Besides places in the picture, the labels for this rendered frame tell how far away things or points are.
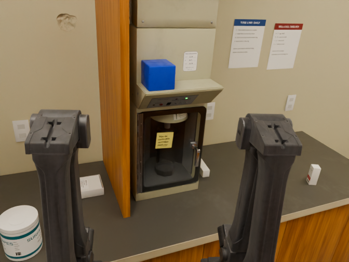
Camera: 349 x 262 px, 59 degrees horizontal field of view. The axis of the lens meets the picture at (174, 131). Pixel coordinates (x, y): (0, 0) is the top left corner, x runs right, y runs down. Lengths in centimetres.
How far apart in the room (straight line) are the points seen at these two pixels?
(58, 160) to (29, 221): 66
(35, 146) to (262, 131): 42
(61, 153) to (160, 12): 74
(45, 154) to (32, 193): 103
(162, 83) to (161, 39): 17
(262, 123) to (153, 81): 55
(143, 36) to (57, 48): 53
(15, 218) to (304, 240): 138
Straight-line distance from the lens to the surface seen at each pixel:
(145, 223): 137
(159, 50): 120
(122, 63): 108
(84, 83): 162
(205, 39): 127
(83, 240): 82
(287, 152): 63
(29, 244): 127
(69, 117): 63
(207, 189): 158
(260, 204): 67
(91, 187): 152
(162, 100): 118
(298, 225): 173
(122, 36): 106
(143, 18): 116
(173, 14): 120
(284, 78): 216
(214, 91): 122
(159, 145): 134
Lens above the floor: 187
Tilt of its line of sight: 26 degrees down
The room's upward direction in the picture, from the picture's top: 4 degrees clockwise
